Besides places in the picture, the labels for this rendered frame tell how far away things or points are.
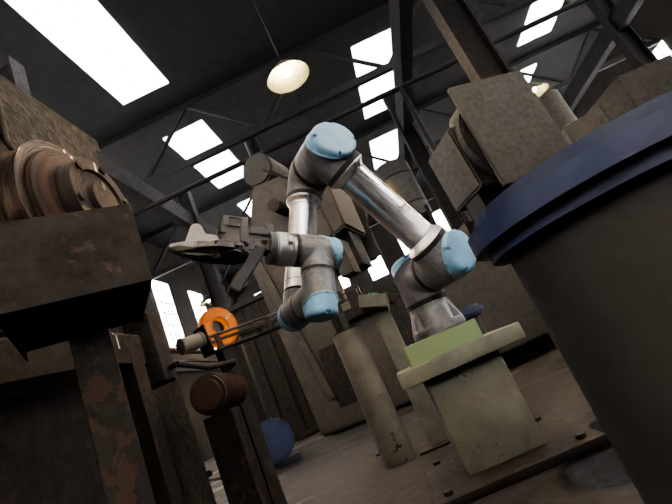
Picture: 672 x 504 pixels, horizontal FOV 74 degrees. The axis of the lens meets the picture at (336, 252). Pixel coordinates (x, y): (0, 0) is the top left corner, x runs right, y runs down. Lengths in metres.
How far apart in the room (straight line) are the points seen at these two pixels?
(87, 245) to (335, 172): 0.60
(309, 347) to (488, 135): 2.48
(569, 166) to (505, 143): 4.02
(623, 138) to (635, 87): 5.13
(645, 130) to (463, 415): 0.90
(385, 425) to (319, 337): 2.26
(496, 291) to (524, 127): 1.87
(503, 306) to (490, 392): 2.15
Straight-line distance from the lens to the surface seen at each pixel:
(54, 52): 10.11
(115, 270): 0.75
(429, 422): 1.82
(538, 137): 4.67
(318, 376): 3.96
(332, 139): 1.13
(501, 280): 3.38
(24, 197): 1.43
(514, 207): 0.45
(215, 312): 1.77
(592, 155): 0.43
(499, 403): 1.22
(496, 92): 4.77
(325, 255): 0.98
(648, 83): 5.64
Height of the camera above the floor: 0.32
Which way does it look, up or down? 16 degrees up
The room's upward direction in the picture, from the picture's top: 24 degrees counter-clockwise
